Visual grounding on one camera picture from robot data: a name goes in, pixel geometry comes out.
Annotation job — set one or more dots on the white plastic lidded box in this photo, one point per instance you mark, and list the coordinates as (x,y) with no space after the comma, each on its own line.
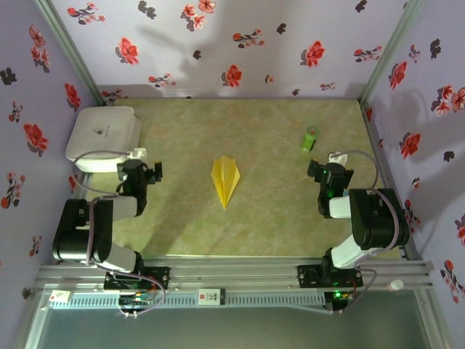
(103,134)

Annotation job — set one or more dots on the green bottle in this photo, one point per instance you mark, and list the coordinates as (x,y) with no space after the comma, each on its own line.
(309,140)

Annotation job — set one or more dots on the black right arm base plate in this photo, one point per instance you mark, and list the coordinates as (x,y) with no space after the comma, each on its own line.
(309,276)

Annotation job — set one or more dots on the small white cap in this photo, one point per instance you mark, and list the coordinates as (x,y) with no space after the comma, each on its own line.
(396,285)

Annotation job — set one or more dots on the white label with red mark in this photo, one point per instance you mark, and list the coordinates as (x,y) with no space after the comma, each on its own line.
(211,297)

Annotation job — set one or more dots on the yellow paper sheet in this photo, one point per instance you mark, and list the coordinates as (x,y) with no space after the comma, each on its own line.
(226,178)

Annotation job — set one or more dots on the small controller board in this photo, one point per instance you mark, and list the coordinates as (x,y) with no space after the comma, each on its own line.
(136,300)
(339,295)

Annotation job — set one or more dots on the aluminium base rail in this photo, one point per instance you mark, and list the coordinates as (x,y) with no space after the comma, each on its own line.
(236,272)

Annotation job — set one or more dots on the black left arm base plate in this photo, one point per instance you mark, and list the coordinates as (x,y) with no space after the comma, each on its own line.
(160,277)

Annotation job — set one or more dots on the aluminium lower frame bar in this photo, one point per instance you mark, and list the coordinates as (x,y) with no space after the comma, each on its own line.
(31,323)
(428,320)

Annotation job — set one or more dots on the small white sticker card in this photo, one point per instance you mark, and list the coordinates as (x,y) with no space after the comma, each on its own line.
(60,297)

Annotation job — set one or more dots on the aluminium corner post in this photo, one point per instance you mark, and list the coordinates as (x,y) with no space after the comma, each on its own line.
(392,51)
(69,51)

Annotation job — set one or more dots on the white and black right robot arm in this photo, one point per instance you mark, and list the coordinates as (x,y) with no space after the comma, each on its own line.
(378,218)

